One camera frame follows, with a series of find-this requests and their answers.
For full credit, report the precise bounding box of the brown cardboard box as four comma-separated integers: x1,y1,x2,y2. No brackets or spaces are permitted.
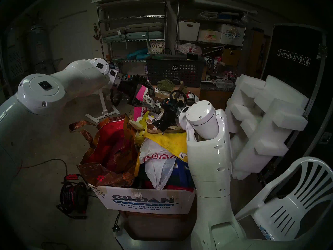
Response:
222,48,242,66

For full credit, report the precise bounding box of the pink pillow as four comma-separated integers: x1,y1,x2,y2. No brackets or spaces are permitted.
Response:
134,85,156,120

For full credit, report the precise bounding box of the white foam packing frame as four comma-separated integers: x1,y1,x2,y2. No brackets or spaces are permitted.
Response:
225,74,310,181

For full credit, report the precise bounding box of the wood top rolling table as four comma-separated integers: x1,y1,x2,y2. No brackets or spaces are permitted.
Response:
85,88,120,123

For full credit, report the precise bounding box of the black flight case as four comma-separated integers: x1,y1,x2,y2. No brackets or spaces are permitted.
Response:
256,23,333,198

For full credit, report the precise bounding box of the red extension cord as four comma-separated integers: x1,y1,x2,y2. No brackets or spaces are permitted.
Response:
16,158,68,177

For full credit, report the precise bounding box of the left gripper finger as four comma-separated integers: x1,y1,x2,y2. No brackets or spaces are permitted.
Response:
135,75,156,93
133,98,154,108

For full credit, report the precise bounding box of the brown wooden chest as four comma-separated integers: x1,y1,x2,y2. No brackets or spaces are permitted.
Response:
199,89,233,110

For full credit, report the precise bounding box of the brown wooden cabinet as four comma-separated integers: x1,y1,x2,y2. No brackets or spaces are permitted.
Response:
246,31,271,78

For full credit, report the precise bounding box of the grey furnace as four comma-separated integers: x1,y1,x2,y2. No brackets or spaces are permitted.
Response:
7,41,26,79

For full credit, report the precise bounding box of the red orange tote bag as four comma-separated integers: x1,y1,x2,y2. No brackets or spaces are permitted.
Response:
69,114,138,188

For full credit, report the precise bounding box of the white box orange label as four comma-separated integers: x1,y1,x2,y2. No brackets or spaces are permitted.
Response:
198,29,221,43

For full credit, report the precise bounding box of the black mesh basket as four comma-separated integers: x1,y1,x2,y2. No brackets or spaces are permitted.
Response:
146,54,206,88

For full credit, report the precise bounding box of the green knit glove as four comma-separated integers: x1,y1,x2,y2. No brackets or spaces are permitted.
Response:
157,79,178,93

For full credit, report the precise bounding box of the HOPE sign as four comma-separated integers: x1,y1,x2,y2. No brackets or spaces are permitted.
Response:
147,41,165,55

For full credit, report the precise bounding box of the white strap wedge sandal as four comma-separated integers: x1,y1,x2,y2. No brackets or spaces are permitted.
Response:
146,111,186,134

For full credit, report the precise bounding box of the red black cable reel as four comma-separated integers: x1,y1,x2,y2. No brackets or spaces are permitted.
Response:
57,174,90,220

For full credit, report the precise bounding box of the white red plastic bag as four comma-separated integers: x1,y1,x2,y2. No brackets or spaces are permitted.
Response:
139,140,182,190

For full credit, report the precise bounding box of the white pink plastic bag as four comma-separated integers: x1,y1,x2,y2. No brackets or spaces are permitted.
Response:
180,43,203,56

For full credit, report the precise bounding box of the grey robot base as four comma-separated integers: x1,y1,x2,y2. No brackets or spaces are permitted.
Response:
113,213,198,250

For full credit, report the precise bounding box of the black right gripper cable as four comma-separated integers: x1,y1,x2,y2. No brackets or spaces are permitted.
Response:
169,90,195,109

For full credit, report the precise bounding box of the wooden cross caster dolly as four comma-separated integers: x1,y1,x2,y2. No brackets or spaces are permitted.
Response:
149,77,197,107

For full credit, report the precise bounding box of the blue fabric bag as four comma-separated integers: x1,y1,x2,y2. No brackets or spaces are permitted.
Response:
138,158,194,189

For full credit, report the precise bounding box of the grey water heater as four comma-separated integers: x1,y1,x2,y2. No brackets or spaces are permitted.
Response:
27,24,57,75

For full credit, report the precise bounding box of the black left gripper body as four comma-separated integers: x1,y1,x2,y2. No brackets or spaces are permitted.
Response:
118,75,142,105

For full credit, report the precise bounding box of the turquoise pillow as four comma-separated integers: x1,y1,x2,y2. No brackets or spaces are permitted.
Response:
126,48,149,60

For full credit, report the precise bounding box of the pale teal seat cushion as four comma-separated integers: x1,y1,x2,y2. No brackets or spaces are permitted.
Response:
103,31,165,42

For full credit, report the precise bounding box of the large Gildan cardboard box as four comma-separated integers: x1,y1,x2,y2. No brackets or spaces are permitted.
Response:
88,183,198,215

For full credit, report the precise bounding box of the olive seat cushion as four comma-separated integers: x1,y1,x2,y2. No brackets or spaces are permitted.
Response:
101,22,164,38

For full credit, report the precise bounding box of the yellow towel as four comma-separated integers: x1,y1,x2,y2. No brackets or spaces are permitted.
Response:
135,111,190,163

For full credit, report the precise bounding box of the white plastic chair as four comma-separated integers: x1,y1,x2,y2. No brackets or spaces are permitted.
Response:
234,156,333,250

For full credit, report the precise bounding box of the white panel door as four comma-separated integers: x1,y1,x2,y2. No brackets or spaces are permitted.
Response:
59,11,100,62

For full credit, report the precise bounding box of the white storage bin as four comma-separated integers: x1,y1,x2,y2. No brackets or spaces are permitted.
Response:
178,21,201,41

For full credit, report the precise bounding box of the chrome wire shelf rack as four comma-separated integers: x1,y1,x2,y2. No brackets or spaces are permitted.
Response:
176,2,247,78
97,1,168,101

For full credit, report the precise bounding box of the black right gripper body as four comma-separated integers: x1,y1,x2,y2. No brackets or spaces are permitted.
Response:
155,109,180,132

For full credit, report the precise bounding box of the small Gildan cardboard box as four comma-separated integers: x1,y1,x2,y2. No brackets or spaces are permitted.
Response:
220,23,245,47

